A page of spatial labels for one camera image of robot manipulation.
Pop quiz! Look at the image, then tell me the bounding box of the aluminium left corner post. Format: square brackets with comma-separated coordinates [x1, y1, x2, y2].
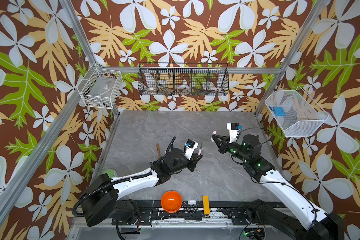
[60, 1, 120, 118]

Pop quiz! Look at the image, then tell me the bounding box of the orange bowl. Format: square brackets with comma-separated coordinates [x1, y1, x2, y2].
[161, 191, 183, 214]

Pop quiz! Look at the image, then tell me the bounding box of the green push button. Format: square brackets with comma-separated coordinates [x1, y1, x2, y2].
[103, 169, 117, 178]

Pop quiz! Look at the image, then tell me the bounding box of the brown pen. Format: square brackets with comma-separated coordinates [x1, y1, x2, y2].
[156, 144, 161, 158]

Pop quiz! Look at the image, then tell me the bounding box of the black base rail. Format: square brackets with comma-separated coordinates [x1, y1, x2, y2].
[110, 198, 307, 229]

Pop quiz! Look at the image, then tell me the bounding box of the white wire basket left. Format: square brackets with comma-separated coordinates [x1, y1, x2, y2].
[78, 64, 123, 109]

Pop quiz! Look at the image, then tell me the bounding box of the white wire basket right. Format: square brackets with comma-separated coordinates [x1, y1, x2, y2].
[265, 87, 330, 138]

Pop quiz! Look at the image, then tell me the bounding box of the white wire basket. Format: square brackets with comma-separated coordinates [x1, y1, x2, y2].
[78, 64, 123, 109]
[265, 87, 330, 138]

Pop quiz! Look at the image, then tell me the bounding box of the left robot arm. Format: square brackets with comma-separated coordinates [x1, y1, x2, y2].
[72, 140, 203, 227]

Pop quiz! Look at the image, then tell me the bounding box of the blue object in basket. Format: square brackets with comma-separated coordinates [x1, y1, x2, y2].
[273, 107, 286, 117]

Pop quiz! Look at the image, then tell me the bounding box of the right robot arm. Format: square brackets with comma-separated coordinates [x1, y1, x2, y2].
[212, 134, 345, 240]

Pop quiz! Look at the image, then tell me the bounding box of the aluminium corner frame post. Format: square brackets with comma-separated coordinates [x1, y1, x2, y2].
[254, 0, 331, 116]

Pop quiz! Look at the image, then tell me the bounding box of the black wire basket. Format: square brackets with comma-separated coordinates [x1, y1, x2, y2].
[137, 63, 230, 96]

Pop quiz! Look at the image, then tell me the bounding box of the yellow block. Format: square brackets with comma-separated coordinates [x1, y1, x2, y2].
[203, 195, 211, 215]

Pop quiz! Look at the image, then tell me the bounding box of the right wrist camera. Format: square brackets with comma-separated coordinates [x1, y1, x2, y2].
[227, 123, 242, 143]

